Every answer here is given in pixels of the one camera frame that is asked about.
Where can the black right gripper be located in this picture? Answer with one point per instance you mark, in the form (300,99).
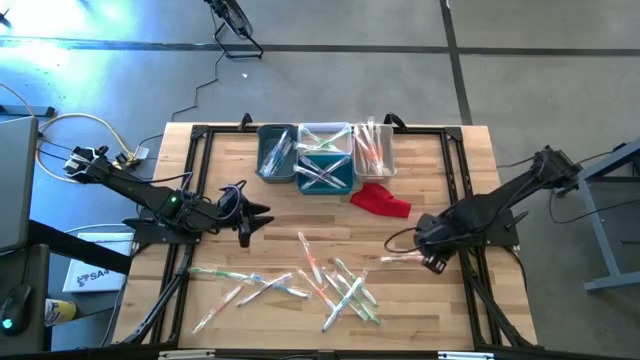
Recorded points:
(432,232)

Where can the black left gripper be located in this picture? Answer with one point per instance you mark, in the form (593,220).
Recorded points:
(237,210)

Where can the purple white toothbrush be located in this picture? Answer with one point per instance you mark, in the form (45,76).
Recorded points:
(305,171)
(340,165)

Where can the dark purple toothbrush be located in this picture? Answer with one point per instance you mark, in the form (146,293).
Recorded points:
(312,165)

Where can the orange toothbrush yellow bristles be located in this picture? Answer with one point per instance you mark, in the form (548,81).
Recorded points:
(366,150)

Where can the pink white toothbrush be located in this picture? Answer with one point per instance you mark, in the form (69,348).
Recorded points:
(375,137)

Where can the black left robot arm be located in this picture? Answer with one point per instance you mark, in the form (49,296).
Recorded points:
(140,192)

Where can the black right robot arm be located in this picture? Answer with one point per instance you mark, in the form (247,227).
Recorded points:
(500,197)

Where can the dark grey plastic bin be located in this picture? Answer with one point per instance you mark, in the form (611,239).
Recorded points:
(291,172)

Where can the red cloth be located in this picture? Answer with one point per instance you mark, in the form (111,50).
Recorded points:
(380,202)

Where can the teal plastic bin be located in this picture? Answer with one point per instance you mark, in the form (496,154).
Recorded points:
(325,191)

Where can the pale blue plastic bin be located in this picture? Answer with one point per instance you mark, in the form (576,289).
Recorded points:
(325,125)

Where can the white printed box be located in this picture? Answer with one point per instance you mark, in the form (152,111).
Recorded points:
(95,272)

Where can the black desk bar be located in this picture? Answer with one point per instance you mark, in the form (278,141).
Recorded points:
(75,247)

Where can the black fan stand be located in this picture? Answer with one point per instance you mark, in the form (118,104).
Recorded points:
(235,20)

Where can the yellow can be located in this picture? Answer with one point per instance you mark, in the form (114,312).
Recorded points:
(60,312)

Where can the grey laptop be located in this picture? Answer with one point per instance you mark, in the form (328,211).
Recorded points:
(17,185)

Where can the black floor bar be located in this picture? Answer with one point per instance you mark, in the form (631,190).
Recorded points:
(30,110)

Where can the black computer mouse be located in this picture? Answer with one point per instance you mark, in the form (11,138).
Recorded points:
(14,310)

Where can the black aluminium frame rail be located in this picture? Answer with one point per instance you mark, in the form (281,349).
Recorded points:
(445,150)
(225,130)
(400,348)
(206,165)

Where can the silver table bracket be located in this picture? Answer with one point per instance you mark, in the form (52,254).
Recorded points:
(185,354)
(465,355)

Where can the grey metal table frame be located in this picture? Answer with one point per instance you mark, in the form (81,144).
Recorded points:
(615,281)

